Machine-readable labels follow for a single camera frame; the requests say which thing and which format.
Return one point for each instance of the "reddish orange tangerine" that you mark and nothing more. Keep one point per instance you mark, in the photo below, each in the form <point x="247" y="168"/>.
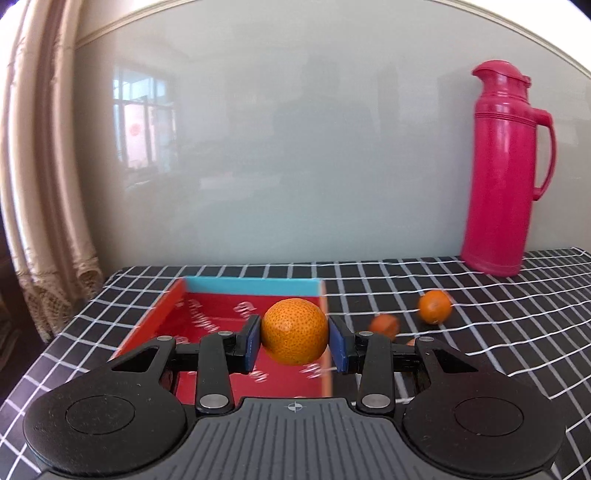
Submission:
<point x="384" y="326"/>

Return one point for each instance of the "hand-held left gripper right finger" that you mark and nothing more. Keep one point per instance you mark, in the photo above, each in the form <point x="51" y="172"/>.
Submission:
<point x="337" y="344"/>

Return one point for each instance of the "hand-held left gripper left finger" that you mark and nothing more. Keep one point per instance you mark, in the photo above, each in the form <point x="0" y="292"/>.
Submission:
<point x="252" y="344"/>

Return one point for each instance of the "red cardboard box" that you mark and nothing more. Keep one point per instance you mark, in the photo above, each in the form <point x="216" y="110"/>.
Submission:
<point x="207" y="314"/>

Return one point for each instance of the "beige lace curtain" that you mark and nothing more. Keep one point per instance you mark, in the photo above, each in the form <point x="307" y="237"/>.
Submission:
<point x="37" y="207"/>

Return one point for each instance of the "red thermos jug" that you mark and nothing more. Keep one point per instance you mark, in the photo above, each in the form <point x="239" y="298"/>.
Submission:
<point x="501" y="184"/>

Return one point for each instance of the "black white checkered tablecloth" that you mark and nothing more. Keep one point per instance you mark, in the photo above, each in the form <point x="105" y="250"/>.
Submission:
<point x="498" y="323"/>

